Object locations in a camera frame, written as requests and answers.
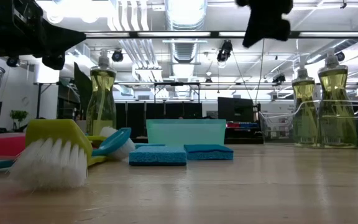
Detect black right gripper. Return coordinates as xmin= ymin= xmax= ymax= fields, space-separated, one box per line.
xmin=234 ymin=0 xmax=294 ymax=49

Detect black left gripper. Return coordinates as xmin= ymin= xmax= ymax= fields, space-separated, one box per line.
xmin=0 ymin=0 xmax=87 ymax=71

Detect yellow-green dish brush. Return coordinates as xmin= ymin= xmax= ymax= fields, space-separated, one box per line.
xmin=9 ymin=119 xmax=109 ymax=191

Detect pink red tray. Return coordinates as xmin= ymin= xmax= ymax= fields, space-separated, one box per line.
xmin=0 ymin=133 xmax=27 ymax=159

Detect blue sponge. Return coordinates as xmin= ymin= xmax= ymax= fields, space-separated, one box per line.
xmin=134 ymin=142 xmax=167 ymax=149
xmin=128 ymin=145 xmax=188 ymax=167
xmin=183 ymin=144 xmax=234 ymax=161

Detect white light panel on stand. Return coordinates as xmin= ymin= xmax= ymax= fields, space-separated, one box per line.
xmin=32 ymin=62 xmax=61 ymax=119

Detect snake plant in white pot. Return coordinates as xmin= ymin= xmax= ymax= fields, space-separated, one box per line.
xmin=72 ymin=61 xmax=94 ymax=135

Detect small green background plant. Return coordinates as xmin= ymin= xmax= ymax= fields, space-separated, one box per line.
xmin=10 ymin=109 xmax=30 ymax=132

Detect black monitor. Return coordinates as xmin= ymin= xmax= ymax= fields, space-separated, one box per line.
xmin=218 ymin=96 xmax=255 ymax=124

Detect red and blue boxes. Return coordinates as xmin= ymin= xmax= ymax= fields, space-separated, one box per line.
xmin=226 ymin=121 xmax=257 ymax=129

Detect black partition cabinets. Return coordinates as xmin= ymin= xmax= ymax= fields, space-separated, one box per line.
xmin=114 ymin=101 xmax=203 ymax=140

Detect teal translucent plastic bin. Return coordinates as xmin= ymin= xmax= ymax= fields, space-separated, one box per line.
xmin=145 ymin=119 xmax=227 ymax=147

